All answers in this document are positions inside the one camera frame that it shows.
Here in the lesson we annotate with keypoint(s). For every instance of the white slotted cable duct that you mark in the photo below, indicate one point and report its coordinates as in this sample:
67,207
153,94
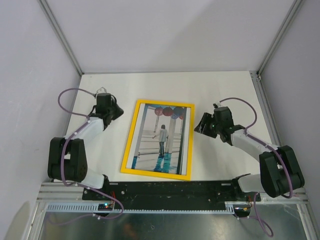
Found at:
227,208

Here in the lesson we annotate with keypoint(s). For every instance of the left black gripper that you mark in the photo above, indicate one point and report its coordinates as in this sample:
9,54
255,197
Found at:
119,111

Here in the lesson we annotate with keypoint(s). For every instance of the aluminium front rail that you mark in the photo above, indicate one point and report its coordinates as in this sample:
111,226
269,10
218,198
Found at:
51,192

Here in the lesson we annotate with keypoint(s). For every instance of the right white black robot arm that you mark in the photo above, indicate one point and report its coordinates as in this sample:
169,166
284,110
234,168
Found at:
279,170

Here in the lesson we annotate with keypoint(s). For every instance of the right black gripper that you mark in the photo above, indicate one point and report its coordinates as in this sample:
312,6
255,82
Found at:
207,118

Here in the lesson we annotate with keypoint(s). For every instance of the right aluminium corner post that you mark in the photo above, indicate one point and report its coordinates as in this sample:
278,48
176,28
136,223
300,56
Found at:
280,34

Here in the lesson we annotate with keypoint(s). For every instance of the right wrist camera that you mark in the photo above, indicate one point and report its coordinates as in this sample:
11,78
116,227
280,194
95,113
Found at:
217,105

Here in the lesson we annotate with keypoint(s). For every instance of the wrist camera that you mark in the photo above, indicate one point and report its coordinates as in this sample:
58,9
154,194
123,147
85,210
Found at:
101,90
217,105

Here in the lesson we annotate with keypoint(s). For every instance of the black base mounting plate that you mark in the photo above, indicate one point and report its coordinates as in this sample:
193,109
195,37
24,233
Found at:
172,194

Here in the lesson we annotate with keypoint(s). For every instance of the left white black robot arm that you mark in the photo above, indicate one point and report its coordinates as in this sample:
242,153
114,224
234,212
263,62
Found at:
67,158

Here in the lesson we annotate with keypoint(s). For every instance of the yellow wooden picture frame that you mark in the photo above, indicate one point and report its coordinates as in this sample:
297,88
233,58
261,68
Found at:
127,155

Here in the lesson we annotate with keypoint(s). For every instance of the left aluminium corner post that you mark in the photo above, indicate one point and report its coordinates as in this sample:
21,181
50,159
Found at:
49,14

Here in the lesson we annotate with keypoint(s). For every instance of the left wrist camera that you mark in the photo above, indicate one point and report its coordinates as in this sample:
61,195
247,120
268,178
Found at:
101,90

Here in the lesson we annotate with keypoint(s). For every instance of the aluminium corner post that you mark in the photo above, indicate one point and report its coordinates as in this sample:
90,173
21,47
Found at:
49,14
280,34

